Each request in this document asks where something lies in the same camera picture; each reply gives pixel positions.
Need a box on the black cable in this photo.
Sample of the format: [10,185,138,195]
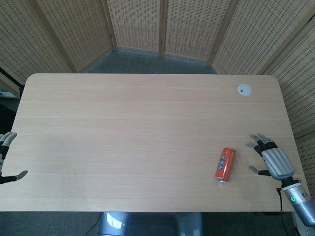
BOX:
[276,187,297,236]

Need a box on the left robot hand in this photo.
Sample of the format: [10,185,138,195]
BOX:
[0,131,29,185]

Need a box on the white cable grommet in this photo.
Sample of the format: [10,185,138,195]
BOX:
[237,84,253,96]

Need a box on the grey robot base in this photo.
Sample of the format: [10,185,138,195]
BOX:
[97,211,204,236]

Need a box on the woven bamboo folding screen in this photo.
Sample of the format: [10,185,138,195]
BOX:
[0,0,315,212]

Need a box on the black tripod stand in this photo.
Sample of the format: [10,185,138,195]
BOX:
[0,67,24,95]

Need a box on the orange soda can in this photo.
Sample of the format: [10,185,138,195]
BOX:
[213,147,236,184]

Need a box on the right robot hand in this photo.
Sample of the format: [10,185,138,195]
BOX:
[246,133,296,181]

